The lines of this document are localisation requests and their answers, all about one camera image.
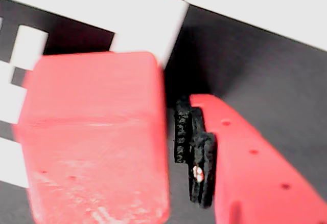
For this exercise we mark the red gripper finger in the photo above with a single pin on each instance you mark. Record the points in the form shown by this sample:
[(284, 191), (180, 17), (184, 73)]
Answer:
[(250, 178)]

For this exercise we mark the red cube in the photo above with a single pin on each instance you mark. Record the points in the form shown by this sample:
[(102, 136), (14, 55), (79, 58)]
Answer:
[(94, 137)]

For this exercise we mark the black white marker mat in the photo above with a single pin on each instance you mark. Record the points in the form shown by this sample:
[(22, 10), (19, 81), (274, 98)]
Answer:
[(143, 17)]

